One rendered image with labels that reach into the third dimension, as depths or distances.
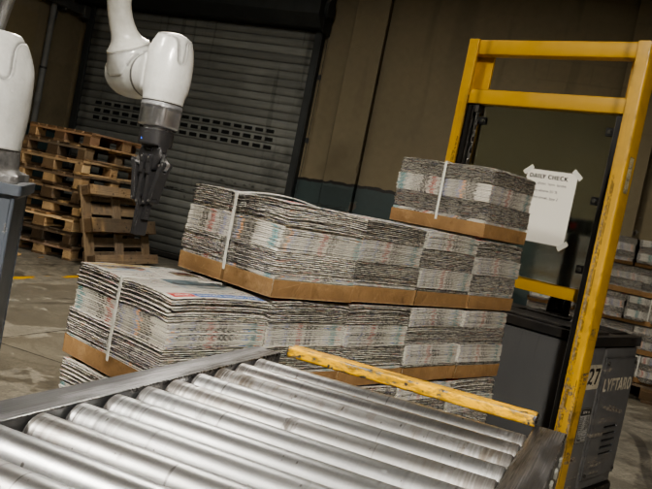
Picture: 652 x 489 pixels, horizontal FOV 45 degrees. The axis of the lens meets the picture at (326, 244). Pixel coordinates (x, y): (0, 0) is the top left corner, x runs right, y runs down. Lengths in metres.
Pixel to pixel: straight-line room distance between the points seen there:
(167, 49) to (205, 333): 0.61
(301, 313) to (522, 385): 1.47
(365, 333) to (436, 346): 0.36
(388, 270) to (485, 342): 0.65
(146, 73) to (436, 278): 1.06
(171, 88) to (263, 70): 7.92
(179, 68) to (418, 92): 7.31
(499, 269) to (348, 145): 6.48
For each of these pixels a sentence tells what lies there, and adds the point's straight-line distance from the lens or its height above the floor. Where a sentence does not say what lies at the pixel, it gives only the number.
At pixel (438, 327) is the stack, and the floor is 0.77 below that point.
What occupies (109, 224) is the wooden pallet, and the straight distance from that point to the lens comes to 8.19.
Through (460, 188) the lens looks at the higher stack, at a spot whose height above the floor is 1.21.
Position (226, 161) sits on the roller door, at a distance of 9.69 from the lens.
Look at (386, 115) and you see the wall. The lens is 9.02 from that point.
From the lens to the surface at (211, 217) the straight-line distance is 2.02.
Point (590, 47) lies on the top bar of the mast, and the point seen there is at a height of 1.83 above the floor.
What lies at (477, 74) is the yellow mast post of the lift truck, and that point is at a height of 1.72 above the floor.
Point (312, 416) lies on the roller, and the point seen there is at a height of 0.79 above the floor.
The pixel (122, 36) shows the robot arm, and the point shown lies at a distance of 1.89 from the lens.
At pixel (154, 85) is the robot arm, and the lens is 1.75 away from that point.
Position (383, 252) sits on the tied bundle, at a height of 0.98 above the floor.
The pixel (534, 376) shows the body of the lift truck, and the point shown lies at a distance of 3.19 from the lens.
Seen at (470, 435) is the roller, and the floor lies 0.80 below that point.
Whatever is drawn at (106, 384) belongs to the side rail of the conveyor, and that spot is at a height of 0.80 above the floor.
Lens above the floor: 1.08
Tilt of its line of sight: 3 degrees down
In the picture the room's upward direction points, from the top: 11 degrees clockwise
